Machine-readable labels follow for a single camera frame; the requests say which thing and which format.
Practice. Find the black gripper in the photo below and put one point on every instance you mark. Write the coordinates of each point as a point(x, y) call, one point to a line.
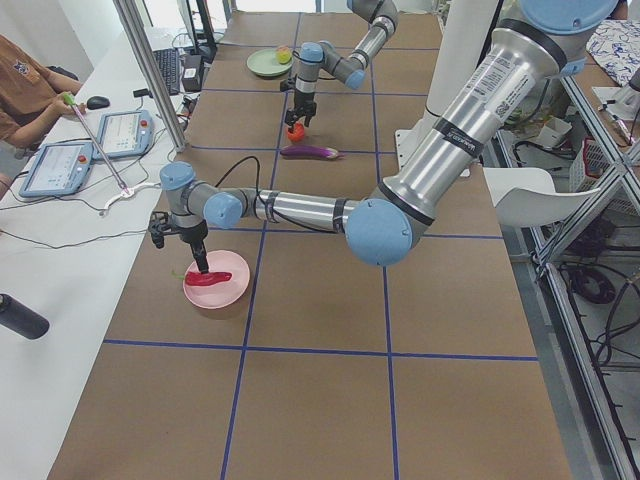
point(196, 236)
point(303, 97)

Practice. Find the red chili pepper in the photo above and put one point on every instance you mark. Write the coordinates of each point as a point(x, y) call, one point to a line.
point(199, 279)

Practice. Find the yellow pink peach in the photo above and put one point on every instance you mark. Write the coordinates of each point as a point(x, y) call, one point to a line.
point(283, 54)

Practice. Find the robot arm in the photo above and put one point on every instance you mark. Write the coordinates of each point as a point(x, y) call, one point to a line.
point(536, 40)
point(314, 57)

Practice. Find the purple eggplant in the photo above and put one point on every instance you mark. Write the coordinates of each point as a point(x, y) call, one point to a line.
point(310, 152)

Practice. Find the pink plate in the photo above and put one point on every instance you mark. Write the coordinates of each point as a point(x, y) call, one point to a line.
point(222, 293)

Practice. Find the green plate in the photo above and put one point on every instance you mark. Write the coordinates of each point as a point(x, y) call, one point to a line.
point(264, 64)

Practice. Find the black keyboard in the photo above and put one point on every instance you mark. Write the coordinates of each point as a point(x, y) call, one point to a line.
point(168, 63)

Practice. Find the far teach pendant tablet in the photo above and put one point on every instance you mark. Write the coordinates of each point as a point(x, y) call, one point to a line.
point(125, 134)

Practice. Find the teach pendant tablet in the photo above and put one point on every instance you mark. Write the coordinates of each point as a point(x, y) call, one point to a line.
point(58, 170)
point(125, 134)

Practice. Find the near teach pendant tablet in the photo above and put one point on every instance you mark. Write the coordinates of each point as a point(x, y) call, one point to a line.
point(58, 170)

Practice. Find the black computer mouse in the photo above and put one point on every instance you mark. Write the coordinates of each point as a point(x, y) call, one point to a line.
point(97, 102)

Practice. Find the black water bottle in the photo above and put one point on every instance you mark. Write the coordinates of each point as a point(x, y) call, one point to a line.
point(22, 320)

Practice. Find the metal grabber stick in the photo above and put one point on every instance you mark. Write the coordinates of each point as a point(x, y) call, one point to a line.
point(126, 191)

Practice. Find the person in brown shirt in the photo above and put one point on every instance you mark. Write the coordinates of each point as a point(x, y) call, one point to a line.
point(31, 97)

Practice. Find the white plastic basket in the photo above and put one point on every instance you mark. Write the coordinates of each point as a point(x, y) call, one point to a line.
point(587, 167)

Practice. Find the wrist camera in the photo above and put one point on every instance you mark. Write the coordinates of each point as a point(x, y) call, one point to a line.
point(287, 84)
point(159, 226)

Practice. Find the aluminium frame post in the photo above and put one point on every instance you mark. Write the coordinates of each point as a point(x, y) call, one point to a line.
point(133, 26)

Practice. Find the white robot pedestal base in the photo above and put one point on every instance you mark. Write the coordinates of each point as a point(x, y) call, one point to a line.
point(465, 39)

